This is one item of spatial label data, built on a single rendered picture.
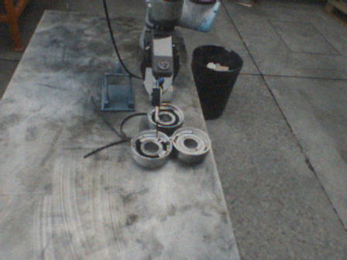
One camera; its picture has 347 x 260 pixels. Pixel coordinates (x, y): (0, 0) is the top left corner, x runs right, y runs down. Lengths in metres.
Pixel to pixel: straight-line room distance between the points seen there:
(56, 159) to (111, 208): 0.20
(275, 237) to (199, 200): 1.05
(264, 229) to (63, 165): 1.22
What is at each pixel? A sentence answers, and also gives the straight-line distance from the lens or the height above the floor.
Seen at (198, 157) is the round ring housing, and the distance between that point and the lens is 0.82.
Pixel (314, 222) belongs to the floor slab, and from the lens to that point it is 1.94.
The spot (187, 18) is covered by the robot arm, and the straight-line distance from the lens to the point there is 1.19.
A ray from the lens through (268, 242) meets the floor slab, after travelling 1.75.
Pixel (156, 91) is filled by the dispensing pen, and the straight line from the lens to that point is 0.81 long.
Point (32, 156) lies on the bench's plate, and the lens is 0.86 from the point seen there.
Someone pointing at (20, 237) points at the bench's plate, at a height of 0.80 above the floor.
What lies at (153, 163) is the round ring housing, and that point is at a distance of 0.79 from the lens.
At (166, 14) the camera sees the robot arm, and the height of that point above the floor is 1.15.
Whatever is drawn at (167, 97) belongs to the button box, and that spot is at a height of 0.82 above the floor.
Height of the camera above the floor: 1.42
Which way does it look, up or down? 41 degrees down
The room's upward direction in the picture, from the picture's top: 10 degrees clockwise
